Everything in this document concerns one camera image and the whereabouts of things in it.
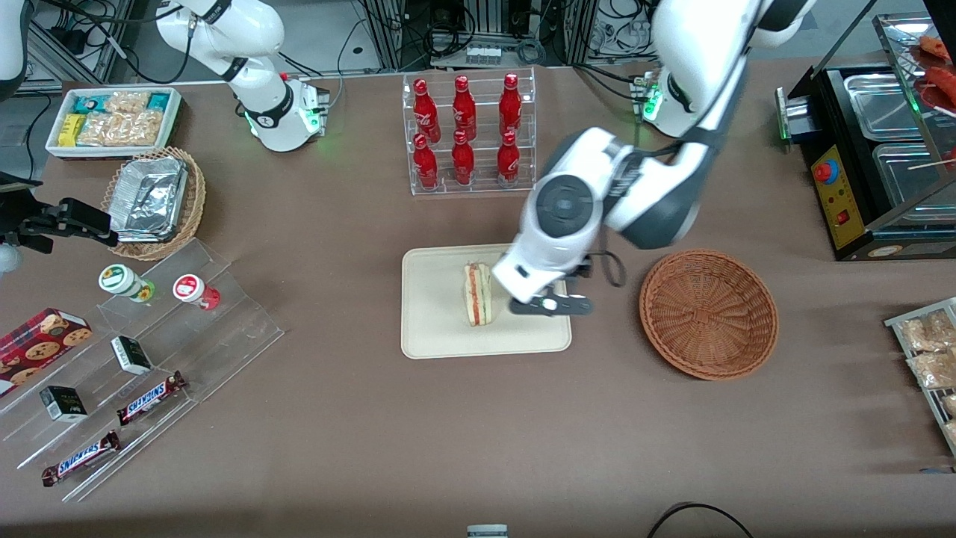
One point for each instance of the clear bag of crackers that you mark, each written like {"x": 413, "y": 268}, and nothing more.
{"x": 123, "y": 129}
{"x": 128, "y": 102}

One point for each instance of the clear bag of fried snacks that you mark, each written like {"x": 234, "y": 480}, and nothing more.
{"x": 926, "y": 332}
{"x": 933, "y": 370}
{"x": 950, "y": 405}

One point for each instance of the red soda bottle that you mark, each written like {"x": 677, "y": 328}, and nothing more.
{"x": 464, "y": 108}
{"x": 463, "y": 161}
{"x": 508, "y": 161}
{"x": 426, "y": 164}
{"x": 510, "y": 104}
{"x": 426, "y": 112}

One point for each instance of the red lidded yogurt cup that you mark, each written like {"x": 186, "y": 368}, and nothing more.
{"x": 190, "y": 289}

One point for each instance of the light tan wicker basket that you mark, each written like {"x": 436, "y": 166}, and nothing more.
{"x": 194, "y": 202}

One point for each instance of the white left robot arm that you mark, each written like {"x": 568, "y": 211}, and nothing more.
{"x": 567, "y": 205}

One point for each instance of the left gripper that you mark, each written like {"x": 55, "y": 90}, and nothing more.
{"x": 582, "y": 270}

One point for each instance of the small black carton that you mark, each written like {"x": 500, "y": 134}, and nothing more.
{"x": 131, "y": 355}
{"x": 63, "y": 403}

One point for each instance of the Snickers chocolate bar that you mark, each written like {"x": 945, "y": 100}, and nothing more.
{"x": 78, "y": 457}
{"x": 149, "y": 398}

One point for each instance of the triangular sandwich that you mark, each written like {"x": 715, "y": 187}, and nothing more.
{"x": 478, "y": 295}

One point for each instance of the green lidded yogurt cup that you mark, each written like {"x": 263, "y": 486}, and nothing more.
{"x": 119, "y": 280}

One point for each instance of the red plaid cookie box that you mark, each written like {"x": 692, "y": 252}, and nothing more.
{"x": 37, "y": 347}

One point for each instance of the black food warmer machine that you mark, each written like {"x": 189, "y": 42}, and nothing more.
{"x": 859, "y": 224}

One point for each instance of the steel warmer pan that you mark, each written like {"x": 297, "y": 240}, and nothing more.
{"x": 881, "y": 104}
{"x": 911, "y": 175}

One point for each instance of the brown round wicker basket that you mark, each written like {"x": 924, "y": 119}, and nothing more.
{"x": 709, "y": 314}

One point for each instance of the grey power strip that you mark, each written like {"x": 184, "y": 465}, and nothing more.
{"x": 483, "y": 54}

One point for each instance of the clear acrylic bottle rack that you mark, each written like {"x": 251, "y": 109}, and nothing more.
{"x": 482, "y": 183}

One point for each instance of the teal snack packet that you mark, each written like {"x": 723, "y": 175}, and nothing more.
{"x": 159, "y": 100}
{"x": 89, "y": 101}

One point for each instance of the stack of foil containers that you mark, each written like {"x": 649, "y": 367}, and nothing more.
{"x": 149, "y": 198}

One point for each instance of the yellow snack packet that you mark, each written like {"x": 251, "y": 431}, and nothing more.
{"x": 71, "y": 128}

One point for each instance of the clear acrylic tiered shelf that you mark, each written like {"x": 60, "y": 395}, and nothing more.
{"x": 224, "y": 336}

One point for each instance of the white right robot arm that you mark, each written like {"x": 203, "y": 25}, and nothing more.
{"x": 258, "y": 33}

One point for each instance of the white rectangular snack bin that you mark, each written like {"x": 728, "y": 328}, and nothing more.
{"x": 173, "y": 112}

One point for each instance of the beige plastic tray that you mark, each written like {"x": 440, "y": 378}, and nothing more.
{"x": 433, "y": 306}

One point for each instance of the small grey device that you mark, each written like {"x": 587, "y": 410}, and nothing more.
{"x": 487, "y": 531}

